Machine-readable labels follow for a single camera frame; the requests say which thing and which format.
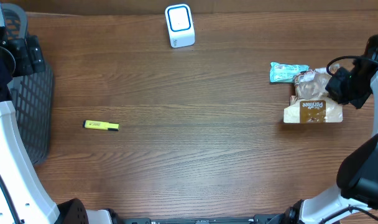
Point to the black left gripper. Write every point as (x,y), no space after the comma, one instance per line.
(31,55)

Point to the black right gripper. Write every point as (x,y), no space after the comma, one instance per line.
(335,88)

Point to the beige Pantree snack bag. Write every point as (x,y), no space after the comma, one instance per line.
(311,102)

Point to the teal snack packet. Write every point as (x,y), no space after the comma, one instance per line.
(285,73)

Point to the yellow and blue bar packet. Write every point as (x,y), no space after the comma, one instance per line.
(100,125)

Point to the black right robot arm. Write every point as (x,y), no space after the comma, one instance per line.
(356,187)

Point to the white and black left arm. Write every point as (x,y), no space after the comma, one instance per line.
(23,199)

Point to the white barcode scanner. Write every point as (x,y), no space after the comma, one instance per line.
(180,26)

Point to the dark grey plastic basket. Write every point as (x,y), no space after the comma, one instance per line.
(32,95)

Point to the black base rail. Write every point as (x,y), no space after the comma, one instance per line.
(256,219)

